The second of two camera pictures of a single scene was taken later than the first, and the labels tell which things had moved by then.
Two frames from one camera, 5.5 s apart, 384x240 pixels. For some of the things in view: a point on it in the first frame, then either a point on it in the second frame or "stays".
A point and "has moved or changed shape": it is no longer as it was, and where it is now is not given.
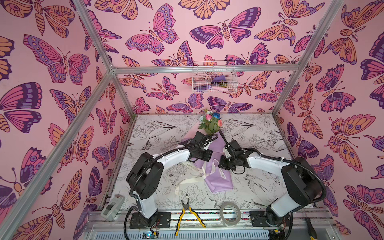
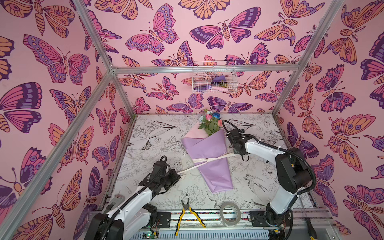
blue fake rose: [217, 115] stays
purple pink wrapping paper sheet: [217, 179] stays
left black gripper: [209, 155] -> [174, 178]
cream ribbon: [201, 169] has moved or changed shape
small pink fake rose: [208, 117] stays
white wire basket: [214, 77] stays
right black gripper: [227, 162] -> [232, 137]
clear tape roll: [227, 224] stays
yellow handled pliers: [186, 207] stays
